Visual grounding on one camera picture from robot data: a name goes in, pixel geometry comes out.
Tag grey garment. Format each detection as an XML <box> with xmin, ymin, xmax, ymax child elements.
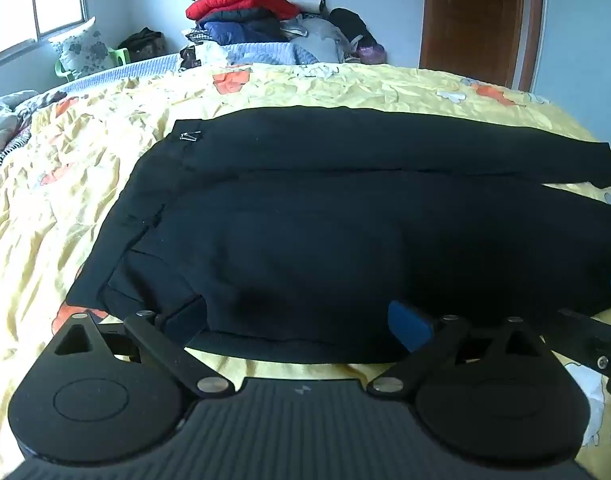
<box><xmin>285</xmin><ymin>17</ymin><xmax>357</xmax><ymax>64</ymax></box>

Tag black garment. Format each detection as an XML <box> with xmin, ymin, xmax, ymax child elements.
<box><xmin>329</xmin><ymin>7</ymin><xmax>379</xmax><ymax>51</ymax></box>

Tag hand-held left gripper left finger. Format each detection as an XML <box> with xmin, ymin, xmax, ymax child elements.
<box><xmin>50</xmin><ymin>297</ymin><xmax>232</xmax><ymax>401</ymax></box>

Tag navy blue puffer jacket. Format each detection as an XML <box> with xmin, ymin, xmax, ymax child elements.
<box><xmin>198</xmin><ymin>7</ymin><xmax>292</xmax><ymax>44</ymax></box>

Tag black pants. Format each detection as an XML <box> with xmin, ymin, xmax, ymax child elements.
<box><xmin>65</xmin><ymin>105</ymin><xmax>611</xmax><ymax>367</ymax></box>

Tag dark brown bag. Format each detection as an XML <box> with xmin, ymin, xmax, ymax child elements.
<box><xmin>118</xmin><ymin>27</ymin><xmax>167</xmax><ymax>63</ymax></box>

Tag brown wooden door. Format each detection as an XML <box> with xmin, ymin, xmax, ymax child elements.
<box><xmin>419</xmin><ymin>0</ymin><xmax>544</xmax><ymax>92</ymax></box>

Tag green plastic chair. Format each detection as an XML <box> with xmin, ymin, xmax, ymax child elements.
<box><xmin>54</xmin><ymin>47</ymin><xmax>131</xmax><ymax>82</ymax></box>

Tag red puffer jacket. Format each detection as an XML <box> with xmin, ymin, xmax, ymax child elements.
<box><xmin>186</xmin><ymin>0</ymin><xmax>301</xmax><ymax>22</ymax></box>

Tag light blue quilted blanket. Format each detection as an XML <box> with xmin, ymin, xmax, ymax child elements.
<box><xmin>50</xmin><ymin>40</ymin><xmax>347</xmax><ymax>96</ymax></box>

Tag black white patterned cloth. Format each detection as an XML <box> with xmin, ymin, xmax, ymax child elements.
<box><xmin>179</xmin><ymin>42</ymin><xmax>232</xmax><ymax>69</ymax></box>

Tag purple bag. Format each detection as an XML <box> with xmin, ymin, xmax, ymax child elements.
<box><xmin>355</xmin><ymin>44</ymin><xmax>387</xmax><ymax>64</ymax></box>

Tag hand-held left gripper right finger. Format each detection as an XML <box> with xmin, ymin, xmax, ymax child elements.
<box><xmin>367</xmin><ymin>301</ymin><xmax>554</xmax><ymax>402</ymax></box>

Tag yellow floral bed sheet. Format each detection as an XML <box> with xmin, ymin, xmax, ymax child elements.
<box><xmin>0</xmin><ymin>62</ymin><xmax>611</xmax><ymax>480</ymax></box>

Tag white sliding wardrobe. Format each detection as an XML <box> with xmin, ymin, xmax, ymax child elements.
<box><xmin>533</xmin><ymin>0</ymin><xmax>611</xmax><ymax>153</ymax></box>

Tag grey patterned quilt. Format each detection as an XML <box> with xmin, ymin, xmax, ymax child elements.
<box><xmin>0</xmin><ymin>90</ymin><xmax>42</xmax><ymax>182</ymax></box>

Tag window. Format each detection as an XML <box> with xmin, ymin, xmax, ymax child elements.
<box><xmin>0</xmin><ymin>0</ymin><xmax>94</xmax><ymax>62</ymax></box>

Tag white floral pillow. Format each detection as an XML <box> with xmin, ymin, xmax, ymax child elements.
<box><xmin>50</xmin><ymin>17</ymin><xmax>116</xmax><ymax>81</ymax></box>

